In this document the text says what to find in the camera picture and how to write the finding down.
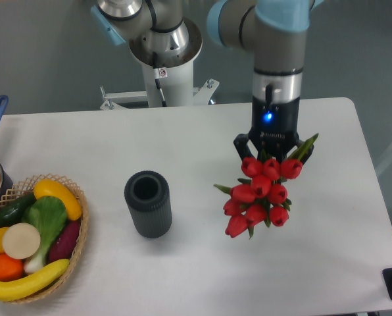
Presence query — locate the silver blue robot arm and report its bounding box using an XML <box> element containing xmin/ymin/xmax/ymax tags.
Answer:
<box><xmin>91</xmin><ymin>1</ymin><xmax>317</xmax><ymax>162</ymax></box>

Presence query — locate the red tulip bouquet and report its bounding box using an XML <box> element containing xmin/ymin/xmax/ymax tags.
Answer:
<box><xmin>214</xmin><ymin>151</ymin><xmax>304</xmax><ymax>238</ymax></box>

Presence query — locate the purple sweet potato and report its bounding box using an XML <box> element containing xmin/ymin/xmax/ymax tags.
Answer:
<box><xmin>47</xmin><ymin>221</ymin><xmax>80</xmax><ymax>263</ymax></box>

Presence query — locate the green cucumber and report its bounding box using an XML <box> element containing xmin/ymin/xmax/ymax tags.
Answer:
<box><xmin>0</xmin><ymin>192</ymin><xmax>36</xmax><ymax>228</ymax></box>

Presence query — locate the dark grey ribbed vase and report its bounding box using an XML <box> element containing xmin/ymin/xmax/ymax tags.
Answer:
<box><xmin>124</xmin><ymin>171</ymin><xmax>172</xmax><ymax>239</ymax></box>

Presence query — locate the orange fruit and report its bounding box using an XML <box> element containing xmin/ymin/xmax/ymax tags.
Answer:
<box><xmin>0</xmin><ymin>253</ymin><xmax>24</xmax><ymax>282</ymax></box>

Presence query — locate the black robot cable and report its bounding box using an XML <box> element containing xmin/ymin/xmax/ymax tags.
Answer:
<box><xmin>151</xmin><ymin>51</ymin><xmax>168</xmax><ymax>107</ymax></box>

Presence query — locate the green bok choy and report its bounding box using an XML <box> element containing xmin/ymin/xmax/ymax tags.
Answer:
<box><xmin>22</xmin><ymin>196</ymin><xmax>67</xmax><ymax>275</ymax></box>

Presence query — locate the yellow banana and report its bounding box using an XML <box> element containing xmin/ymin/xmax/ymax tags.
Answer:
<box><xmin>0</xmin><ymin>259</ymin><xmax>70</xmax><ymax>302</ymax></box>

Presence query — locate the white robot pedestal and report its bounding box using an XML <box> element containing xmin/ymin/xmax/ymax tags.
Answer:
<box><xmin>100</xmin><ymin>61</ymin><xmax>220</xmax><ymax>111</ymax></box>

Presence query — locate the beige round slice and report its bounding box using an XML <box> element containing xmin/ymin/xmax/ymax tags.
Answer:
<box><xmin>2</xmin><ymin>223</ymin><xmax>41</xmax><ymax>259</ymax></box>

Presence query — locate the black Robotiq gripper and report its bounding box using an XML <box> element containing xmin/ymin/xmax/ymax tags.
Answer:
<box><xmin>233</xmin><ymin>97</ymin><xmax>314</xmax><ymax>164</ymax></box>

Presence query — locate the woven wicker basket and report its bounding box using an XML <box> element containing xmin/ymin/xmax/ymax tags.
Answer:
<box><xmin>0</xmin><ymin>174</ymin><xmax>89</xmax><ymax>303</ymax></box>

